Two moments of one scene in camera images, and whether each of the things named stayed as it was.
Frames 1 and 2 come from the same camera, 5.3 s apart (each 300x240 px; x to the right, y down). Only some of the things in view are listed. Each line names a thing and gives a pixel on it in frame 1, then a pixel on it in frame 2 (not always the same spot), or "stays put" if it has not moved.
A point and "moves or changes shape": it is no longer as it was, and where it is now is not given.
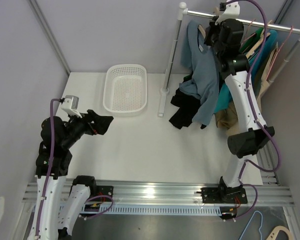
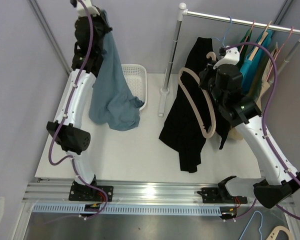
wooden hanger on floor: (273, 235) stays put
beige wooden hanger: (216, 11) to (189, 71)
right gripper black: (212, 27) to (205, 75)
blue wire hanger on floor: (248, 223) stays put
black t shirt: (188, 105) moves or changes shape
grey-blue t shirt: (197, 56) to (110, 103)
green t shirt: (251, 41) moves or changes shape
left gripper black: (99, 125) to (101, 18)
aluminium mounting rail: (262, 194) stays put
